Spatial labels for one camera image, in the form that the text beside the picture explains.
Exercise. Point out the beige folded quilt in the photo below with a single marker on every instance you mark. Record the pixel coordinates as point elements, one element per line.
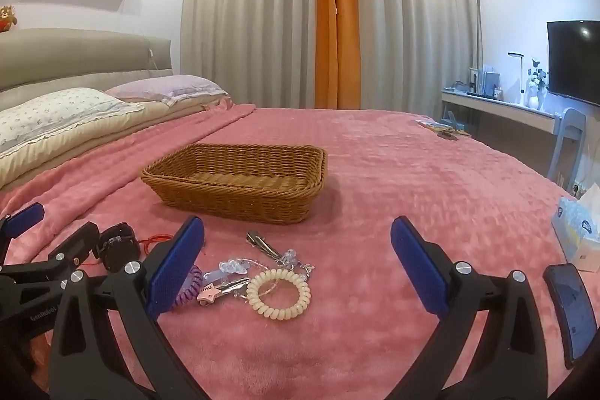
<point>93,142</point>

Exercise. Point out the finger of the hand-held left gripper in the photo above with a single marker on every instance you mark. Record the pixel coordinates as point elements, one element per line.
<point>70,247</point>
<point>23,219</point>

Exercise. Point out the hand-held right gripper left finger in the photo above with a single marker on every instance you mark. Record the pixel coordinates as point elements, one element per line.
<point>176,269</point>

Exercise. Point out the white desk lamp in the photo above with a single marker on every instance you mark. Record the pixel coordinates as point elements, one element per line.
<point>522,76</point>

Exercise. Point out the brown teddy bear toy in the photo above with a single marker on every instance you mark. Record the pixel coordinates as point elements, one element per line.
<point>7,18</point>

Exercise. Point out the white desk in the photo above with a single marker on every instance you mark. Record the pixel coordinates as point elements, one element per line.
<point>492,105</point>

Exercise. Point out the pink star hair clip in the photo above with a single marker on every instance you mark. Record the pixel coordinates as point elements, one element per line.
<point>208,292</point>

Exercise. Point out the brown wicker basket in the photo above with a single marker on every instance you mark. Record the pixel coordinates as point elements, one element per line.
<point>234,198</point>

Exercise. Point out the black flat television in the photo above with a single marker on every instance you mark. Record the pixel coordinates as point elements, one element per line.
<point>574,58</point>

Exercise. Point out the white plastic bag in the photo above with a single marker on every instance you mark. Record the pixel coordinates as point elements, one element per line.
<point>579,236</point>

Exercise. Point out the pink fleece blanket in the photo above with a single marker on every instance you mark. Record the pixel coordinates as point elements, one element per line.
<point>398,175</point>

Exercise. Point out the orange curtain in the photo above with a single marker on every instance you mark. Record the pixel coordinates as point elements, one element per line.
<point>328,30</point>

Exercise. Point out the beige curtain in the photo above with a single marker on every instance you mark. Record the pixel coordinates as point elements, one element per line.
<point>243,15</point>
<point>412,30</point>

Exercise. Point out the white vase with plant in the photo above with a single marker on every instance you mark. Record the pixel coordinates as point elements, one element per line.
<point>534,97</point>

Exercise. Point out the black smartphone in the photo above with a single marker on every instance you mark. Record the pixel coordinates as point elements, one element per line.
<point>569,315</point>

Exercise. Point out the small dark object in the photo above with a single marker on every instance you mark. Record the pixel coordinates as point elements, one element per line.
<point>449,135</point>

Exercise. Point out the white floral pillow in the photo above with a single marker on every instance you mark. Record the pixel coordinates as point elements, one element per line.
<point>56,114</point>

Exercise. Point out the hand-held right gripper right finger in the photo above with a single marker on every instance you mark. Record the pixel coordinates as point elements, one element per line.
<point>417,269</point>

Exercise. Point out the silver metal hair clip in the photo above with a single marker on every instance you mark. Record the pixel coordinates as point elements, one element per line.
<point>259,239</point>

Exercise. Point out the beige padded headboard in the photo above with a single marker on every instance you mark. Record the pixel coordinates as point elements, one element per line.
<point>70,53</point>

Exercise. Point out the lavender pillow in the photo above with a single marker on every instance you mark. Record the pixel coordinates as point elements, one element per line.
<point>173,86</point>

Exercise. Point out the colourful booklet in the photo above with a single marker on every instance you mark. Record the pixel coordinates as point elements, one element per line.
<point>433,126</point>

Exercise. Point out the black hair claw clip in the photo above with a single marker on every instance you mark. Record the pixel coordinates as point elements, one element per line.
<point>117,247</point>

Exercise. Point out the pale blue chair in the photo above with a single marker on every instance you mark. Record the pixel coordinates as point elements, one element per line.
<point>569,128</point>

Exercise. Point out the pale blue desk organizer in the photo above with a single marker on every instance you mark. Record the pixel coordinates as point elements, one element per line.
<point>492,82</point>

